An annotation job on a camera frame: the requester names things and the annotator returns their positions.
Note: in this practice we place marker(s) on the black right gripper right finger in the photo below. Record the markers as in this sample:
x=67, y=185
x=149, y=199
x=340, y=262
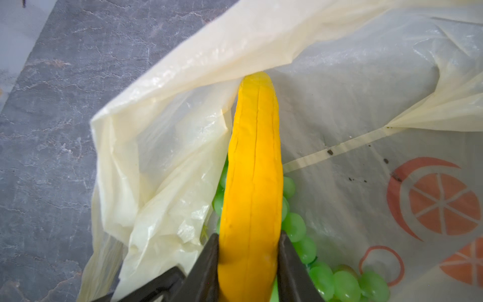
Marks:
x=293, y=281

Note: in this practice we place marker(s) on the yellow toy banana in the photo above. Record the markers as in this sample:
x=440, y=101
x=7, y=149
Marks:
x=255, y=138

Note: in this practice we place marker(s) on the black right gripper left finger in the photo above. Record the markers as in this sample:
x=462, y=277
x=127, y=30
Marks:
x=201, y=284

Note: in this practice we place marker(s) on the green toy grape bunch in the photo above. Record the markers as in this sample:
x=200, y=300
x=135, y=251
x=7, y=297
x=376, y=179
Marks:
x=324, y=271

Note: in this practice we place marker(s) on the cream printed plastic bag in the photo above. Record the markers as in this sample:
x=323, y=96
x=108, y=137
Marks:
x=381, y=130

